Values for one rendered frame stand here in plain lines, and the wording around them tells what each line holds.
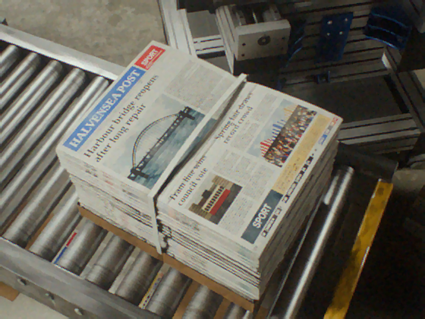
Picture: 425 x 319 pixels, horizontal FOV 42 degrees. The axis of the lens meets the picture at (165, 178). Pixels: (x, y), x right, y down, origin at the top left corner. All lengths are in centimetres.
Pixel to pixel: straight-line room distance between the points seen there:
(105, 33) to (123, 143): 181
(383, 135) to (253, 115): 112
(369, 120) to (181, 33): 80
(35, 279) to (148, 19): 186
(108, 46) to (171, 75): 164
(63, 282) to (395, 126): 135
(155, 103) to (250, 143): 18
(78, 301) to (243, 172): 38
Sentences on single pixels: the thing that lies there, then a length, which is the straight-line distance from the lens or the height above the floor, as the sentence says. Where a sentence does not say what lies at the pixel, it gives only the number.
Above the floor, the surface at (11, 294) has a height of 0.
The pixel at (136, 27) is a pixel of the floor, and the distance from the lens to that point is 268.
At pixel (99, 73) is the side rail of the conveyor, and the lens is 133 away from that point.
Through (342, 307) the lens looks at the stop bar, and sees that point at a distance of 100.
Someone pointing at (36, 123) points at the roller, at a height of 80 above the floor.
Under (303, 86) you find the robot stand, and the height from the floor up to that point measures 23.
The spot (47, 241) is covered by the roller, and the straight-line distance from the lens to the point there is 109.
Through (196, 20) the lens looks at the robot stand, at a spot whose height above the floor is 21.
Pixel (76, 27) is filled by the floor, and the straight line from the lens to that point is 274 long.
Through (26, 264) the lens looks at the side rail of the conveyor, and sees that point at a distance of 107.
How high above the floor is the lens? 172
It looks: 56 degrees down
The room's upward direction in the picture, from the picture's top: 6 degrees counter-clockwise
